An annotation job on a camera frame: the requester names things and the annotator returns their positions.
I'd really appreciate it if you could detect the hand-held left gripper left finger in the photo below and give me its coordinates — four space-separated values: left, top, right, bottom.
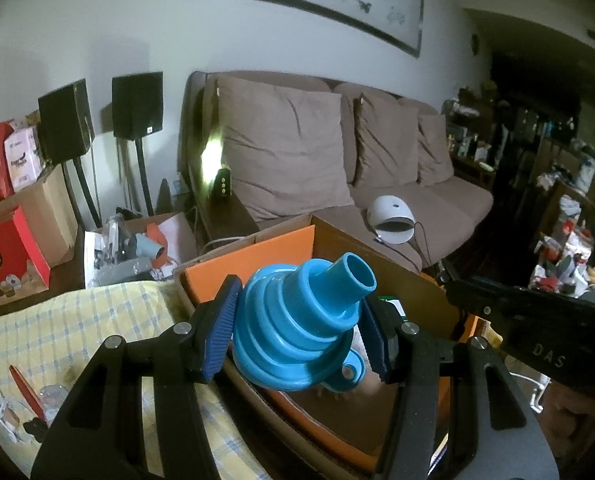
31 275 243 480

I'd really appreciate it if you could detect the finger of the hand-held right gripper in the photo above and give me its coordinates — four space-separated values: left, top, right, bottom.
438 262 503 311

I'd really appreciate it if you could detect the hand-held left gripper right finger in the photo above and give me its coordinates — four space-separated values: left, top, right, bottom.
361 296 561 480

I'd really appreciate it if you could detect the green cardboard packet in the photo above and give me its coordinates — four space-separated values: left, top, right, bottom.
380 297 409 322

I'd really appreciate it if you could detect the blue collapsible funnel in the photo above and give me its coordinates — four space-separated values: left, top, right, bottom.
232 252 379 394

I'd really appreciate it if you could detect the cardboard box with orange lining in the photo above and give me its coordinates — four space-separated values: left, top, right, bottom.
173 214 473 480

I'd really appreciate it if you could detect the red-handled tool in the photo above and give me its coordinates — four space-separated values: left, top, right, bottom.
8 365 46 422

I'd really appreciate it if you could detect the brown sofa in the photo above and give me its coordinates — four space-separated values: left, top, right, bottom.
180 71 495 272

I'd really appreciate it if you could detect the white dome lamp device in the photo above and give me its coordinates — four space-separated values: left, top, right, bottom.
367 195 418 247

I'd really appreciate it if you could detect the open box of clutter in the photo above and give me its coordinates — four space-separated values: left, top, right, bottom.
82 212 199 289

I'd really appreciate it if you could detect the small brown cushion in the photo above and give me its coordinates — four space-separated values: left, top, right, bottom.
416 112 455 187

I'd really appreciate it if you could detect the black power unit with light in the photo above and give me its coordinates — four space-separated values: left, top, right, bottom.
200 132 234 202

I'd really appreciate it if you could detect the dark cluttered shelf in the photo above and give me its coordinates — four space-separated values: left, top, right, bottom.
445 85 595 301

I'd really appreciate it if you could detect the medium brown cushion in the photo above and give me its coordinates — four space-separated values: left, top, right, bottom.
353 92 421 189

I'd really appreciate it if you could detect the black speaker stand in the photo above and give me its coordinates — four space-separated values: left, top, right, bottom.
60 157 104 229
127 137 155 217

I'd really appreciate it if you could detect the large brown cushion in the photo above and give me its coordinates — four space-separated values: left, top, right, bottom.
216 76 355 222

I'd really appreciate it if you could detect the plain brown cardboard box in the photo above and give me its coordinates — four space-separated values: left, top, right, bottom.
0 165 81 269

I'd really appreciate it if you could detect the red gift box lower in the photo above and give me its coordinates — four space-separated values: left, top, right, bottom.
0 205 52 297

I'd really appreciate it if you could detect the black speaker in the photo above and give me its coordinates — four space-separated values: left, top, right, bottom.
111 72 164 140
38 79 95 165

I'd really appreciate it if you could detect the pink and white box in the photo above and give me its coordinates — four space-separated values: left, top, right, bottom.
4 127 44 193

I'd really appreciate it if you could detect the white power cable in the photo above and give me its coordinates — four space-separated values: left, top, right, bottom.
509 371 549 414

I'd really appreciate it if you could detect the black device cable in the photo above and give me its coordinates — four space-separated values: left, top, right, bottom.
374 229 434 272

